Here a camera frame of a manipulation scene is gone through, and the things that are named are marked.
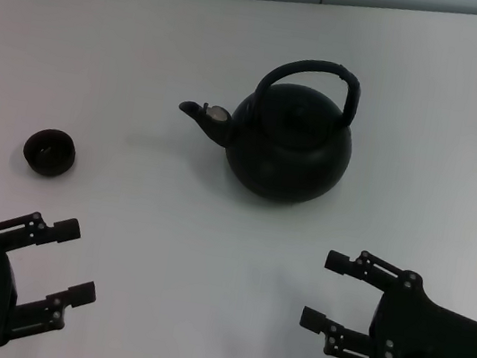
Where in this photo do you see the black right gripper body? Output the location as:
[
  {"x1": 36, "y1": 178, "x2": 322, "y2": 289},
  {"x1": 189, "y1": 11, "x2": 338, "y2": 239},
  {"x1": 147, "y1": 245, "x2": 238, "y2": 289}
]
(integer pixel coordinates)
[{"x1": 367, "y1": 266, "x2": 477, "y2": 358}]

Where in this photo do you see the small dark teacup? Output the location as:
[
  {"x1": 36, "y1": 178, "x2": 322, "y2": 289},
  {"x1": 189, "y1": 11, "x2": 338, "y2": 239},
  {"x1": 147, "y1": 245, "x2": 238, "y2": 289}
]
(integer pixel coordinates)
[{"x1": 19, "y1": 124, "x2": 82, "y2": 184}]

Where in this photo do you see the black round teapot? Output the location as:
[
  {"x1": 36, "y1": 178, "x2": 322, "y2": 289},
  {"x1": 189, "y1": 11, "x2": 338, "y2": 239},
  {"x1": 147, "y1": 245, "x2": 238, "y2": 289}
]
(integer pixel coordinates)
[{"x1": 166, "y1": 38, "x2": 367, "y2": 213}]

